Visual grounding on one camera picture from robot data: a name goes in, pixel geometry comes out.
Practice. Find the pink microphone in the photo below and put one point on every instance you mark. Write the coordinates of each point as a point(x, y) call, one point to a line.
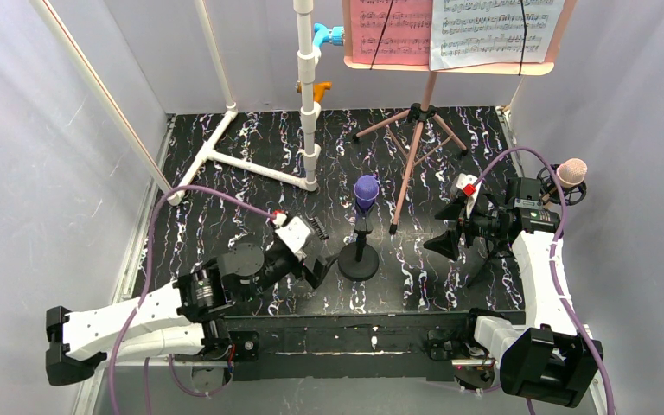
point(571, 174)

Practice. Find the orange clip on pipe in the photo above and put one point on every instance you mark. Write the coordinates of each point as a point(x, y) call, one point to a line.
point(319, 90)

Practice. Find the pink sheet music page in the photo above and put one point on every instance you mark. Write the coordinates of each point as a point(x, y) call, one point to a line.
point(389, 32)

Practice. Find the purple microphone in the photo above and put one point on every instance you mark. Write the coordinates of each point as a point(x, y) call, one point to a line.
point(366, 190)

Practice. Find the white sheet music page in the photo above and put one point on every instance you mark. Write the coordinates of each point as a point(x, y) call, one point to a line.
point(473, 33)

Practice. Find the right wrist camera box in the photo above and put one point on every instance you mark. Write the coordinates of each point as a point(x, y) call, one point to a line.
point(468, 186)

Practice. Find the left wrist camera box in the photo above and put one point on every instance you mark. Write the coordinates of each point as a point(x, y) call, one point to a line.
point(293, 231)

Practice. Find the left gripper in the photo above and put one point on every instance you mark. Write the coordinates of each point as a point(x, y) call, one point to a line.
point(303, 265)

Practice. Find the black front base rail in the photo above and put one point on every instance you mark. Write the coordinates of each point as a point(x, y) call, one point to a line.
point(342, 347)

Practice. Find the white PVC pipe frame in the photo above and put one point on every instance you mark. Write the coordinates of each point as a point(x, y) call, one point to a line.
point(243, 17)

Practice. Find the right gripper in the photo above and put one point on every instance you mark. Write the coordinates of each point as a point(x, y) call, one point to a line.
point(469, 225)

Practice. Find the blue clip on pipe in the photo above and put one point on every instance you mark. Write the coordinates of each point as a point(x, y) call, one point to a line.
point(323, 34)

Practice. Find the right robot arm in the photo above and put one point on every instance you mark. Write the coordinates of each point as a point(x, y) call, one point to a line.
point(545, 358)

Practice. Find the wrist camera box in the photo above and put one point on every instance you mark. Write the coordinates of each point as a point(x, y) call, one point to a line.
point(468, 186)
point(293, 231)

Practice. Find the black round-base mic stand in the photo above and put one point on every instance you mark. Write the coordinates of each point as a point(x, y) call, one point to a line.
point(358, 261)

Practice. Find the pink music stand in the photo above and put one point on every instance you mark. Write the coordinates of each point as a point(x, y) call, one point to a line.
point(420, 113)

